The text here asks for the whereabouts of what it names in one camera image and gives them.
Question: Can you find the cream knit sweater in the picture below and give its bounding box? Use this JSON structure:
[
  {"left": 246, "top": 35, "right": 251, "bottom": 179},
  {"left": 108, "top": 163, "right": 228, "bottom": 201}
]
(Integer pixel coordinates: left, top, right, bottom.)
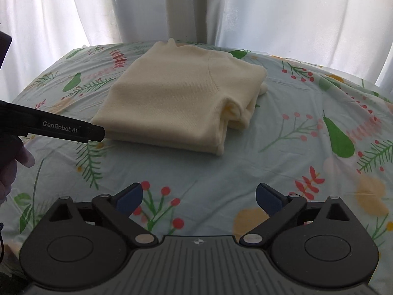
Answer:
[{"left": 92, "top": 39, "right": 267, "bottom": 155}]

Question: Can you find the person's left hand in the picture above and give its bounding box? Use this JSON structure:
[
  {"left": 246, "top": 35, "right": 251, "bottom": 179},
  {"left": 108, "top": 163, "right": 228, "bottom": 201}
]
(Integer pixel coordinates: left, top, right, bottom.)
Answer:
[{"left": 1, "top": 134, "right": 35, "bottom": 204}]

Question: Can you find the floral light blue bedsheet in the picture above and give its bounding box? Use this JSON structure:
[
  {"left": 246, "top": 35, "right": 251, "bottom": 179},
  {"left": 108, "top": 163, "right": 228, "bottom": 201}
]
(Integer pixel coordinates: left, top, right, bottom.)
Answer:
[{"left": 1, "top": 50, "right": 392, "bottom": 294}]

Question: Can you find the white sheer curtain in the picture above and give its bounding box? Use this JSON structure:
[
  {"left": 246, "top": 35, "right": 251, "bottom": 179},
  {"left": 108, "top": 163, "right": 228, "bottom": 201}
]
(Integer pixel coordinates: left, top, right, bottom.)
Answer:
[{"left": 1, "top": 0, "right": 392, "bottom": 101}]

